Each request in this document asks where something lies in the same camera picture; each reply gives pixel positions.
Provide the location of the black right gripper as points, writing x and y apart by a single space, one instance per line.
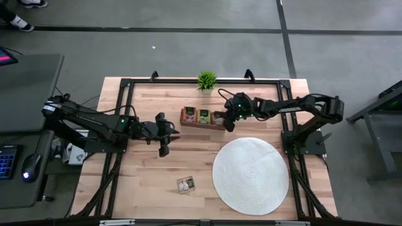
234 110

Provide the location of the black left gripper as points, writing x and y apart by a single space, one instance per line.
161 135

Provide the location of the dark wooden tea box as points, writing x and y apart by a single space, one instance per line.
201 125

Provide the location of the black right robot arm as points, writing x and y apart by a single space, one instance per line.
289 109

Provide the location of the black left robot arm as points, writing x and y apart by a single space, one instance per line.
91 117

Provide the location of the green potted plant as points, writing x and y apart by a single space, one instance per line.
206 80

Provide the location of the white round woven placemat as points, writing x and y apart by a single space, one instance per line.
251 179

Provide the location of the white printed box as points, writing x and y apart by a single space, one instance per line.
77 155

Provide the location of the black computer mouse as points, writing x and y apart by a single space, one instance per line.
31 166

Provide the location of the grey side desk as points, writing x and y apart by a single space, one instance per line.
28 91

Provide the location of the grey metal stand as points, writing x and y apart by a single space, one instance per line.
377 141

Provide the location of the blue backlit keyboard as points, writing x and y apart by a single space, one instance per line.
7 161

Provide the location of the screen with pink bar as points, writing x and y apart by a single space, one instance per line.
6 58

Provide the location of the person's foot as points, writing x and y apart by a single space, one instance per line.
33 3
22 22

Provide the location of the person's leg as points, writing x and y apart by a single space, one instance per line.
6 14

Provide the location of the black frame bracket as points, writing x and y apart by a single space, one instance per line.
154 76
249 74

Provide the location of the silver metal bracket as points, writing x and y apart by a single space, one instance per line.
292 223
117 222

